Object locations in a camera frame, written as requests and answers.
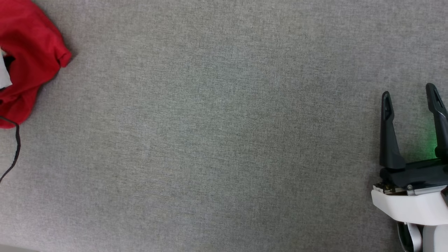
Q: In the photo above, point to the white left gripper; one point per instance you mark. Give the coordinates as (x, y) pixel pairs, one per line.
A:
(4, 75)

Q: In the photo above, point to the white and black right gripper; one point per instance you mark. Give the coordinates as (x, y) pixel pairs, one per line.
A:
(416, 206)

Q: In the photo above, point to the red jersey with black number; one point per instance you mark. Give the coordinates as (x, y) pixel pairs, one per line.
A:
(28, 38)

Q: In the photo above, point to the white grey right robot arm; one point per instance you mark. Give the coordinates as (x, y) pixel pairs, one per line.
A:
(434, 239)

